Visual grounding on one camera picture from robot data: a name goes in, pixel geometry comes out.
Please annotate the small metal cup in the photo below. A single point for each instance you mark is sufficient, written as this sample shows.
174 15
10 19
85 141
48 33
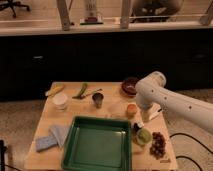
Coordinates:
98 99

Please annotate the dark bag on floor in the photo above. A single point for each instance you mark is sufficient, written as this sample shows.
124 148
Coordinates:
154 10

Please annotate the grey blue cloth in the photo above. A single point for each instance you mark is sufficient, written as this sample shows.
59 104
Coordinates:
60 132

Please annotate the red white object on base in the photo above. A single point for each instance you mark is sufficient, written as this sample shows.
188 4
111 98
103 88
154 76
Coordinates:
91 15

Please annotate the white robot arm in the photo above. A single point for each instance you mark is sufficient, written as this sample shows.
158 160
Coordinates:
151 89

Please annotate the blue sponge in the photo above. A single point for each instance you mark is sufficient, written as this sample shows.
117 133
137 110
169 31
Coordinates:
44 143

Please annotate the green pear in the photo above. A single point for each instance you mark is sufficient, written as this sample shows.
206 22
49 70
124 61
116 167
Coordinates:
143 136

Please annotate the wooden handled utensil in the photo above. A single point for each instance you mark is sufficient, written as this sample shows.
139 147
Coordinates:
91 93

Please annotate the red yellow apple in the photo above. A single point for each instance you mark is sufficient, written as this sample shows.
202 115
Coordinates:
131 110

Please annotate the dark red grape bunch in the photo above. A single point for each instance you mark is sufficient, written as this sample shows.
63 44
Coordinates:
157 148

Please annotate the green pepper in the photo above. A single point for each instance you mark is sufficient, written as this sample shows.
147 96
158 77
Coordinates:
81 92

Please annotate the wooden table leg left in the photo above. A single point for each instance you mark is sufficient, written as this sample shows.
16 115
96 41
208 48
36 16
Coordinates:
64 15

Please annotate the wooden table leg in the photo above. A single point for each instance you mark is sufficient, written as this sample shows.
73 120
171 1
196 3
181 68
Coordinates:
125 14
64 15

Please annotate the dark red bowl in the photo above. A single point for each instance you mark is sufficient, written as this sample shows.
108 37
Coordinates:
128 86

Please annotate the white handled brush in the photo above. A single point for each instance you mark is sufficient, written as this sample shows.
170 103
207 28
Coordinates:
139 125

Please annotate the wooden table leg middle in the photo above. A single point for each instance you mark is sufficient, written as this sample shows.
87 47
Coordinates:
125 14

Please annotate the black office chair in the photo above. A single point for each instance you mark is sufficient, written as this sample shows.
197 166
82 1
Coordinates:
4 4

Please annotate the green plastic tray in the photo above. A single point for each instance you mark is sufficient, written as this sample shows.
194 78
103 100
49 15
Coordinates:
97 144

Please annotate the white paper cup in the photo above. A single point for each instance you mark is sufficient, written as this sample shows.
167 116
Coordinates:
60 101

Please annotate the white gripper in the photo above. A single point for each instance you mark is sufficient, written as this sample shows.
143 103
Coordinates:
145 114

